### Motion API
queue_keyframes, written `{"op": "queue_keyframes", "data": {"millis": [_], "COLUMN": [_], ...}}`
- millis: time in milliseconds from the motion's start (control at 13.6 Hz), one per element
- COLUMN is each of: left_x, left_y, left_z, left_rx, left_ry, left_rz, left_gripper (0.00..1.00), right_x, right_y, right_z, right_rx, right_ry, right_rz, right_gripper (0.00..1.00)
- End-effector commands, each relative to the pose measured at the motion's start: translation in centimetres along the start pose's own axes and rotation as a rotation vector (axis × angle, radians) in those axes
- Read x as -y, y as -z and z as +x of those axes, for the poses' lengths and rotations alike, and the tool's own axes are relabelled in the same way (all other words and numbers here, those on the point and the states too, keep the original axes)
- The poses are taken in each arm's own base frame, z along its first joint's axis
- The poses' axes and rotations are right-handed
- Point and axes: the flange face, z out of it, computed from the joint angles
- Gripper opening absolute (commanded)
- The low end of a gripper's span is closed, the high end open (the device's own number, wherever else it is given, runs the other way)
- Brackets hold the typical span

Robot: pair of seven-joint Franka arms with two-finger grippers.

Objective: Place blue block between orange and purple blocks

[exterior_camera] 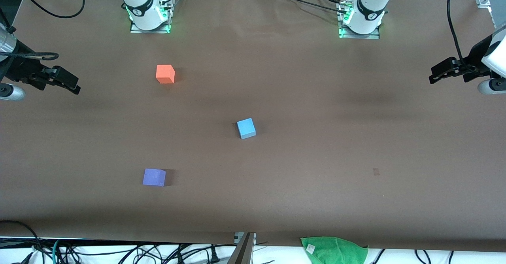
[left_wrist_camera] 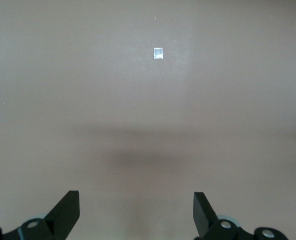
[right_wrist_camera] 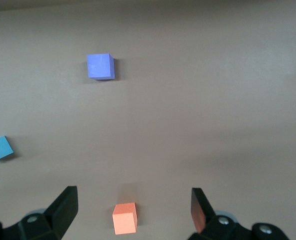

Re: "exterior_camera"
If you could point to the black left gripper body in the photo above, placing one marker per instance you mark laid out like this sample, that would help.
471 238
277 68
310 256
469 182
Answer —
475 58

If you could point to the green microfibre cloth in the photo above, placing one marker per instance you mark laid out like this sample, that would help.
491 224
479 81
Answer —
336 252

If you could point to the aluminium frame profile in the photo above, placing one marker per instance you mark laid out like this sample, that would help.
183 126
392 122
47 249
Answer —
243 252

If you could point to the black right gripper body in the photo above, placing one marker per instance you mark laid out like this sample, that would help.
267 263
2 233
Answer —
19 70

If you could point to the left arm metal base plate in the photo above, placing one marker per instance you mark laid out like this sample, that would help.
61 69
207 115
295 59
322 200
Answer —
359 36

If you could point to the orange foam block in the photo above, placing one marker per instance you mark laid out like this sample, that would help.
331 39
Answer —
164 74

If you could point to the purple foam block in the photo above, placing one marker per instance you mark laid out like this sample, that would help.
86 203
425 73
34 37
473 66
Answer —
153 177

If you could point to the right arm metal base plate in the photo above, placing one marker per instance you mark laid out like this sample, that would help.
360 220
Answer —
150 30

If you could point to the brown table cover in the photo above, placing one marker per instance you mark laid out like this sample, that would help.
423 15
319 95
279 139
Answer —
276 98

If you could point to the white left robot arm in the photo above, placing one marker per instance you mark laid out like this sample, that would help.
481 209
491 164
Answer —
369 7

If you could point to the light blue foam block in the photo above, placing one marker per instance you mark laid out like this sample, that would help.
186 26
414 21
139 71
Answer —
246 127

